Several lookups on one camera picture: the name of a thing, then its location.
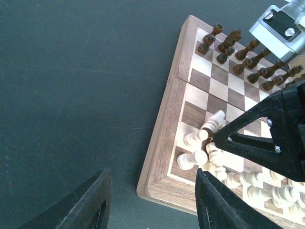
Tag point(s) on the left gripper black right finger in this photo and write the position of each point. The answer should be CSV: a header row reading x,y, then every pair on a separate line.
x,y
218,207

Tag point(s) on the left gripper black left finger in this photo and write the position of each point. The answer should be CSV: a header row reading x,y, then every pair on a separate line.
x,y
87,207

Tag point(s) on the pile of light chess pieces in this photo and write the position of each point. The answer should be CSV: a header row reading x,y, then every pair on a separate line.
x,y
254,184

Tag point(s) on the row of dark chess pieces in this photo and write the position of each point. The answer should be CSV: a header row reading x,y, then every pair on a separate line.
x,y
232,67

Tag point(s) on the wooden chess board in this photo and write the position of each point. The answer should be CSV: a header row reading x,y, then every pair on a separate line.
x,y
187,96

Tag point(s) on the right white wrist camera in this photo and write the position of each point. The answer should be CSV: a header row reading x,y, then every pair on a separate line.
x,y
282,30

